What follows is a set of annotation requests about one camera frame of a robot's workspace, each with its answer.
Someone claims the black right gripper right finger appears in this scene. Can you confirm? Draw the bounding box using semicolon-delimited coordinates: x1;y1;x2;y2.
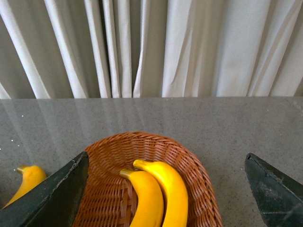
245;153;303;227

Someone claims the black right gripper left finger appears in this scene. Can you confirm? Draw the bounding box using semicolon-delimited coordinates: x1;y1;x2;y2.
0;151;89;227

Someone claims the yellow banana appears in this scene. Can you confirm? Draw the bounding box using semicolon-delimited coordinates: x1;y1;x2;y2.
3;165;47;208
119;169;164;227
133;159;188;227

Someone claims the right brown wicker basket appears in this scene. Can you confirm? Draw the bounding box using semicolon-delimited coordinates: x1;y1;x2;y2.
74;131;223;227

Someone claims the white pleated curtain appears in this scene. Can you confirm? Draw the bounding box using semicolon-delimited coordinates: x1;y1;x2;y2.
0;0;303;99

